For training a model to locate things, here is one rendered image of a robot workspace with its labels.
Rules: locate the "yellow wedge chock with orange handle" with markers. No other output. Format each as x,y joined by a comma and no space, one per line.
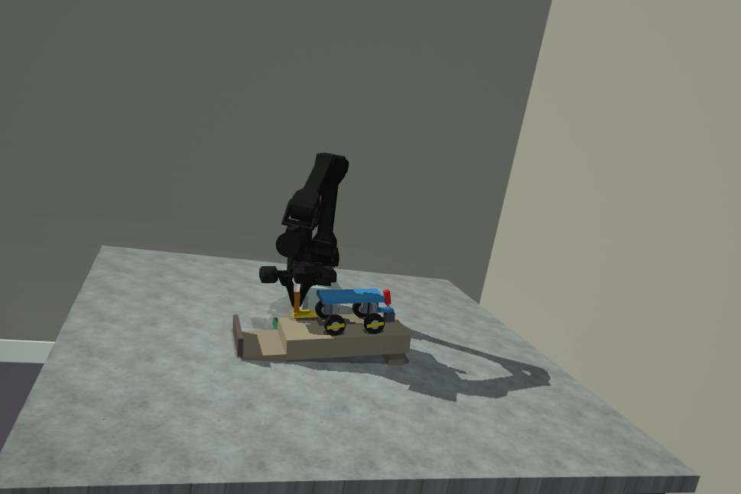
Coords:
301,314

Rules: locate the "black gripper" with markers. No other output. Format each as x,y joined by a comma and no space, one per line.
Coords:
270,274

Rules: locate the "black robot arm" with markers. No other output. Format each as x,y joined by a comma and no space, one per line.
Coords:
310,210

